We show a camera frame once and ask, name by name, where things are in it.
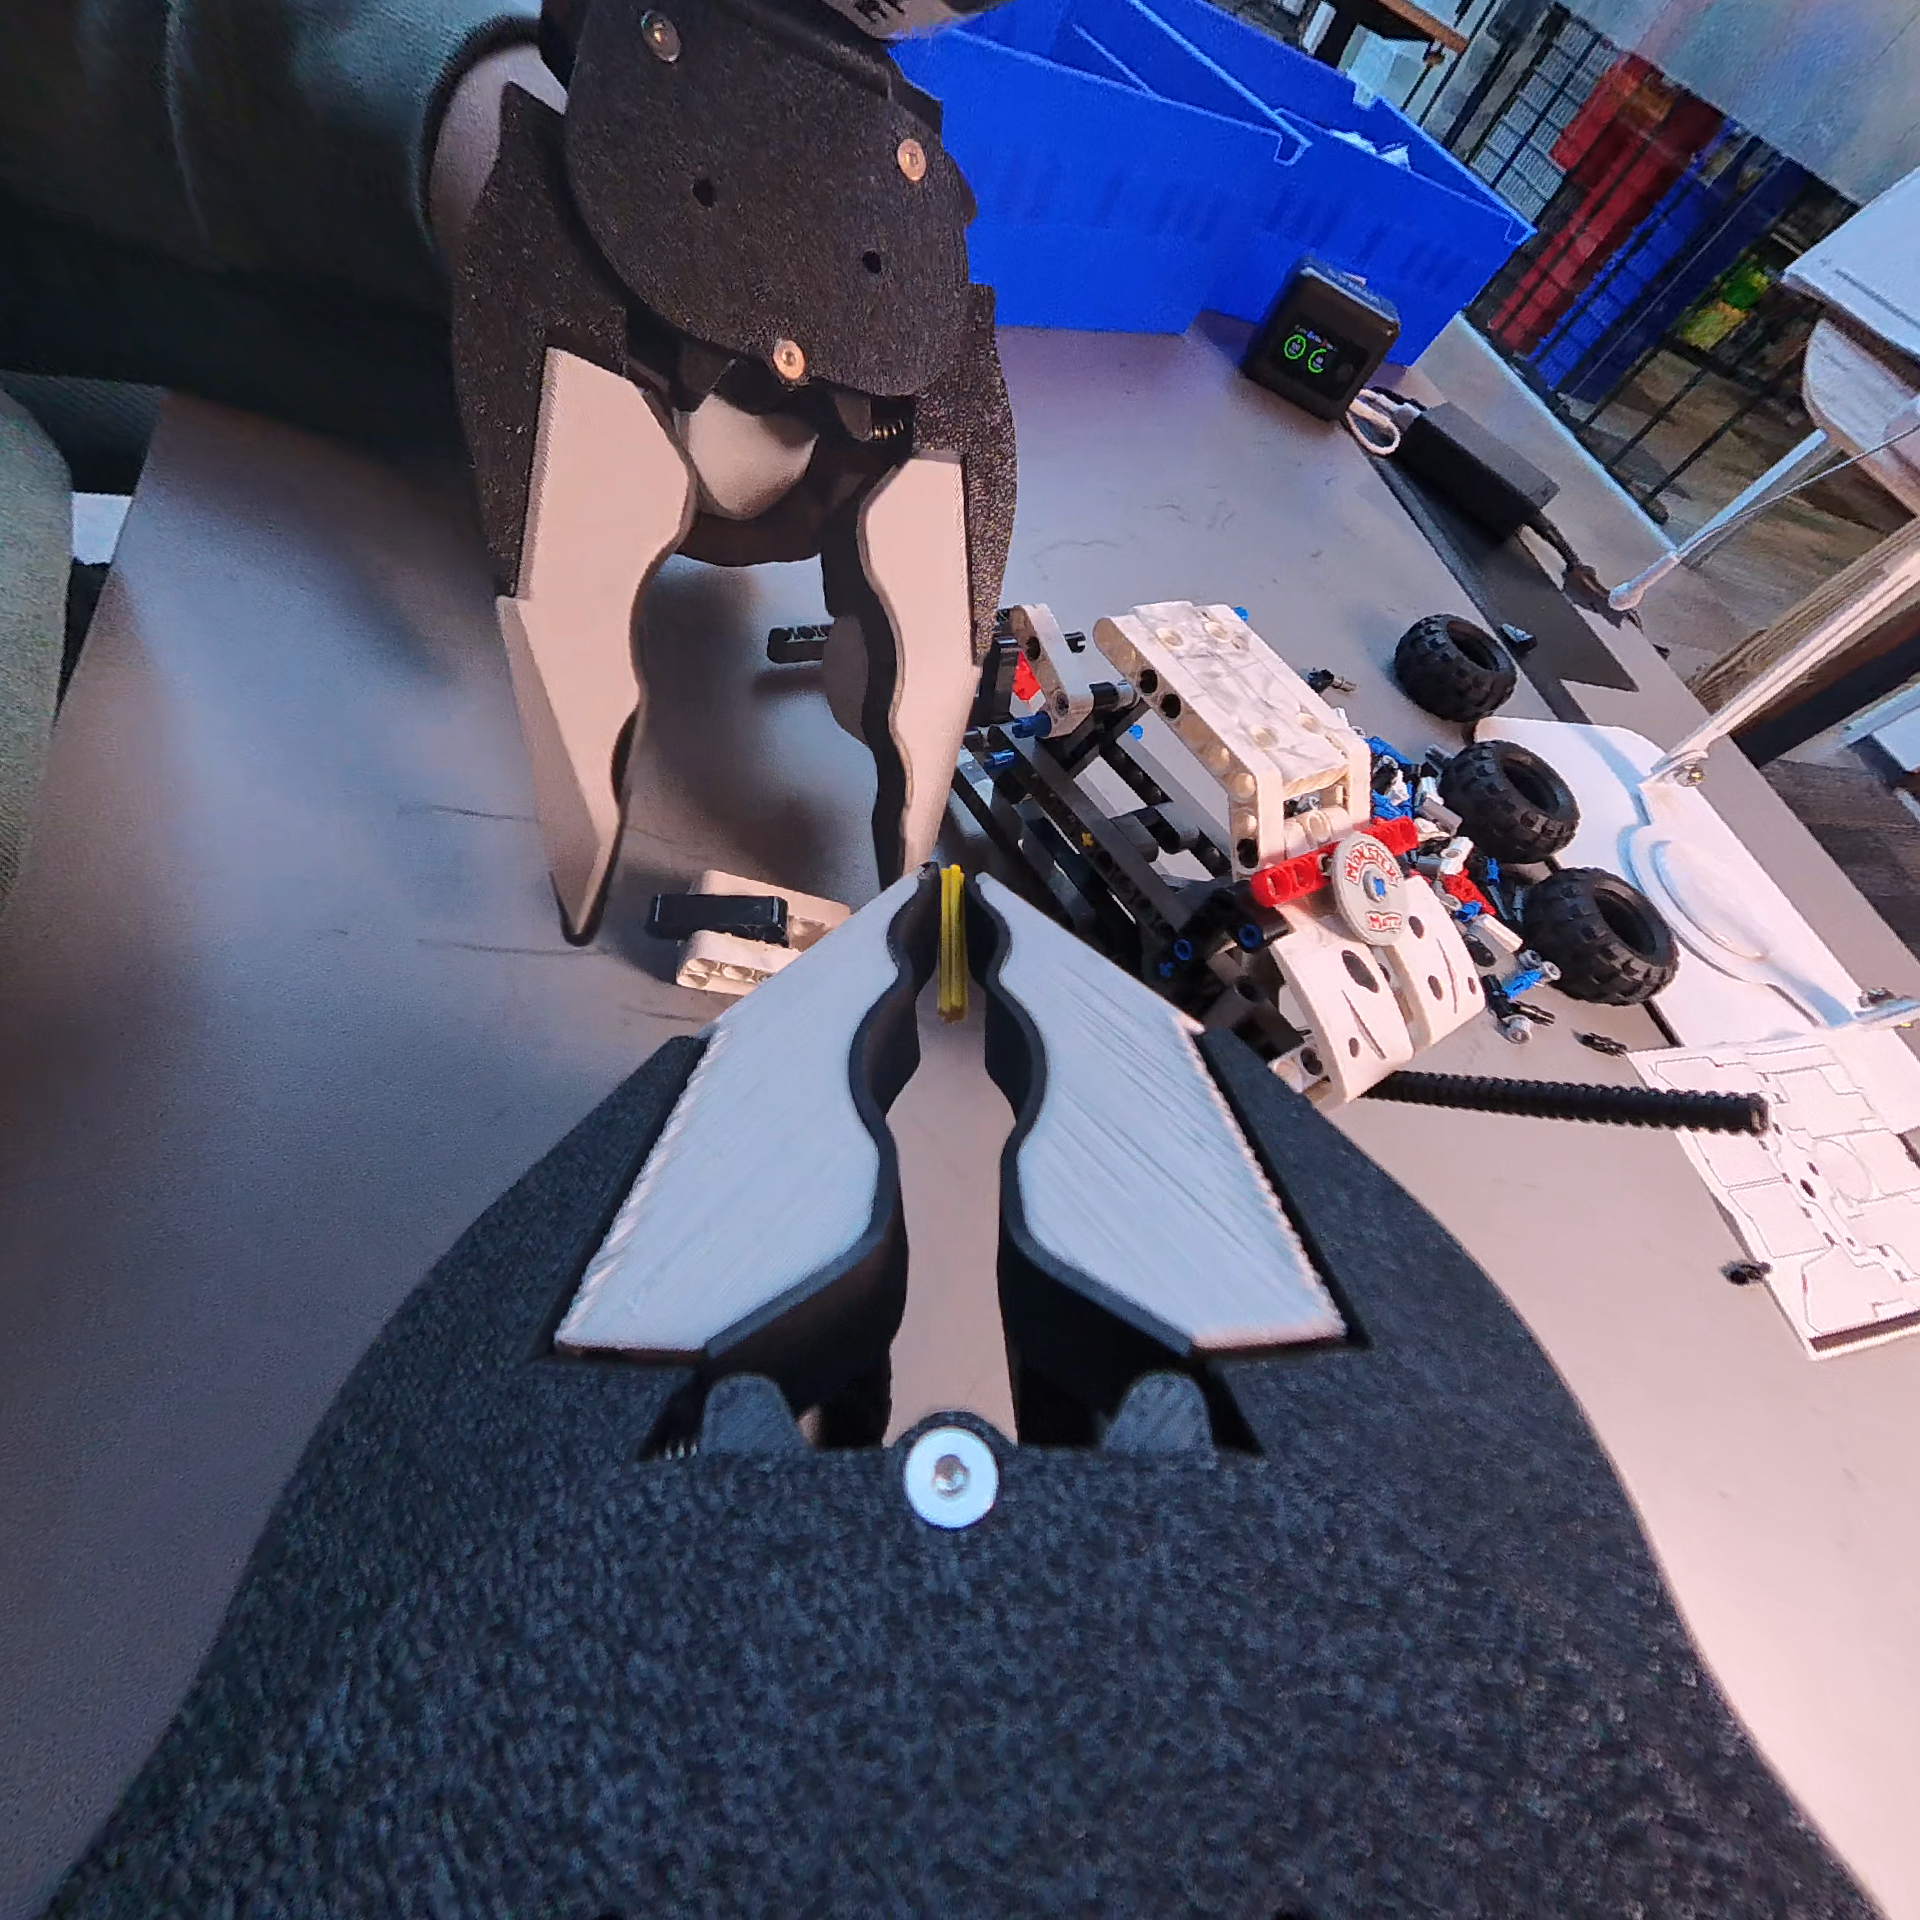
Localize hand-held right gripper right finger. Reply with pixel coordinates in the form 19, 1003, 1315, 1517
967, 869, 1351, 1360

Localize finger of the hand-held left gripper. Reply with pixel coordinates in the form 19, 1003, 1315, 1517
823, 449, 989, 890
495, 347, 701, 947

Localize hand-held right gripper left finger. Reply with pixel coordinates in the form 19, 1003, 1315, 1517
555, 869, 940, 1367

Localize white toy building beam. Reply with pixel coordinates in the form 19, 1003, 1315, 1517
673, 869, 853, 996

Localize person's left forearm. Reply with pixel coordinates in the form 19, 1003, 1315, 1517
0, 0, 581, 451

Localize grey desk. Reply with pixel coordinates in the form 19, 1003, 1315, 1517
0, 313, 1920, 1920

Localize white and black toy truck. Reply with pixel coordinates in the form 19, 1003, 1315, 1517
768, 600, 1532, 1116

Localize pile of small toy parts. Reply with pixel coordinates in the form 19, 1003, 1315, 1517
1356, 733, 1566, 1048

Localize black charger with green display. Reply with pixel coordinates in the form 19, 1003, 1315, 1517
1243, 257, 1405, 424

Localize black toy tyre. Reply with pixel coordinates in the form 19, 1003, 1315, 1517
1395, 614, 1518, 723
1523, 866, 1680, 1005
1441, 737, 1582, 866

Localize black power adapter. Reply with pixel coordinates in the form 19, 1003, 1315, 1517
1395, 401, 1565, 543

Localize white stand base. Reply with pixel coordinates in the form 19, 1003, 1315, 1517
1476, 715, 1920, 1056

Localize printed instruction sheet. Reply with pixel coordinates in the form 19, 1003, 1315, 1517
1626, 1032, 1920, 1361

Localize clear acrylic rod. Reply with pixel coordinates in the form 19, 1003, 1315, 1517
1609, 425, 1920, 609

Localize white side table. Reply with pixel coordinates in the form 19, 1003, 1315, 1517
1782, 163, 1920, 512

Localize black ribbed toy hose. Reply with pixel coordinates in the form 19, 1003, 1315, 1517
1356, 1068, 1775, 1138

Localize black adapter cable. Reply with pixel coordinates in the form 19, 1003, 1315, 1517
1523, 510, 1620, 605

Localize wire shelf rack with bins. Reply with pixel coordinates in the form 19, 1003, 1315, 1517
1463, 0, 1862, 519

